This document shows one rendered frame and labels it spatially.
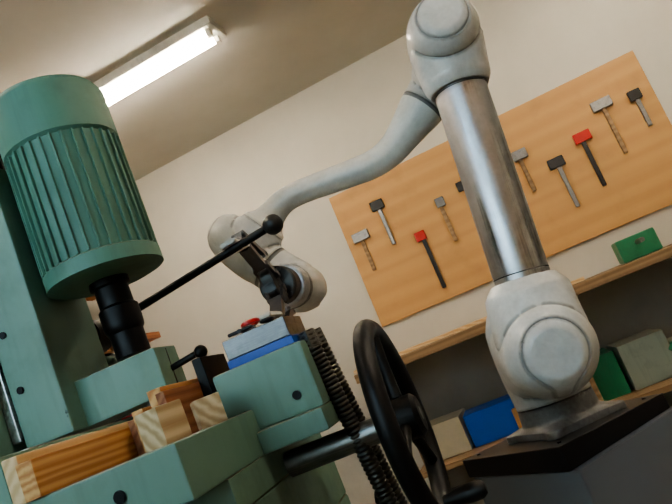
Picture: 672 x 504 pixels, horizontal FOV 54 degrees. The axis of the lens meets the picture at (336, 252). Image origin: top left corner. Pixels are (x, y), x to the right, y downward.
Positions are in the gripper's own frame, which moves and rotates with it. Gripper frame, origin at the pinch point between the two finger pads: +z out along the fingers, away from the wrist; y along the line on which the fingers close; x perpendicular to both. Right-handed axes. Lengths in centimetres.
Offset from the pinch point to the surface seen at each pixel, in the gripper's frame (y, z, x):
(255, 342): -12.1, 18.4, 3.0
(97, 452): -16.6, 31.8, -16.1
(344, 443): -29.5, 15.6, 7.4
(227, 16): 163, -190, -10
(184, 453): -21.6, 41.4, -0.9
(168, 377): -10.5, 16.2, -11.7
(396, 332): -8, -312, -22
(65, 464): -16.7, 38.1, -16.1
